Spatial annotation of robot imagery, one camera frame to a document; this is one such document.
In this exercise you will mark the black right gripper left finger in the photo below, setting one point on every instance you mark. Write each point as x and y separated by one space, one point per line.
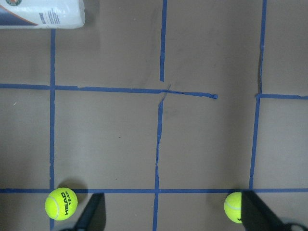
93 217

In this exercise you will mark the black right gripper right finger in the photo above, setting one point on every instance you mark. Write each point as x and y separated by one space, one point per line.
257 216

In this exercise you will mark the white Wilson tennis ball can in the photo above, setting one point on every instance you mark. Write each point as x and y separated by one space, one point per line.
42 14

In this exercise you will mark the tennis ball right side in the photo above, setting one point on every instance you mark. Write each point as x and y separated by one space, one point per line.
233 207

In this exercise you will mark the centre Head tennis ball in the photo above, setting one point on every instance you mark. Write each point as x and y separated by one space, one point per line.
61 204

